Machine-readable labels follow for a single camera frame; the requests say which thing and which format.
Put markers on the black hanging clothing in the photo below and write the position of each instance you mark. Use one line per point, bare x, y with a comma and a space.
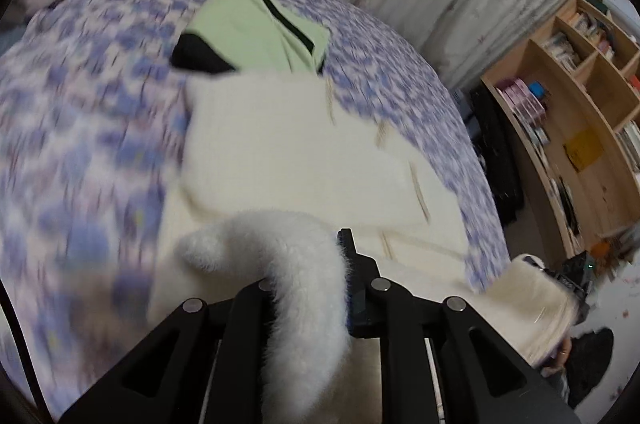
497, 154

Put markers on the wooden bookshelf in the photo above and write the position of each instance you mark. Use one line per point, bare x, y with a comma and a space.
600, 114

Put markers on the light green garment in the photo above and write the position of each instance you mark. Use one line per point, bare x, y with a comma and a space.
240, 24

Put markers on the white appliance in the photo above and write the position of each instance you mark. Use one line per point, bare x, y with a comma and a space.
622, 7

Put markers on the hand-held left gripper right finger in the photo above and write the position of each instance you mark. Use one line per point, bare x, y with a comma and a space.
361, 299

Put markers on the person's right hand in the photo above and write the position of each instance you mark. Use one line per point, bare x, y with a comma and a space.
562, 354

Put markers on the small blue box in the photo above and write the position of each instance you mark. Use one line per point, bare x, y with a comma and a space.
538, 90

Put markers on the white fuzzy cardigan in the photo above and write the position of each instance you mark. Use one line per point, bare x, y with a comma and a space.
300, 164

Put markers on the purple printed blanket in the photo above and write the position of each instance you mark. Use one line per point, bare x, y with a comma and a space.
75, 104

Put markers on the black shoe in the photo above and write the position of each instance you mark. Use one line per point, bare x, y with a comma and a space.
592, 359

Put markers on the pink drawer organizer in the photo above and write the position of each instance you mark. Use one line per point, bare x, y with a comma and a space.
522, 102

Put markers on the row of books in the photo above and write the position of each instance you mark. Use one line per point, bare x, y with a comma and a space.
562, 49

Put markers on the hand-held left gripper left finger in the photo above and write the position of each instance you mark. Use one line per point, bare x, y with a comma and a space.
245, 304

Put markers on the yellow paper item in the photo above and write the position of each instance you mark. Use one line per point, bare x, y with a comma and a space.
584, 150

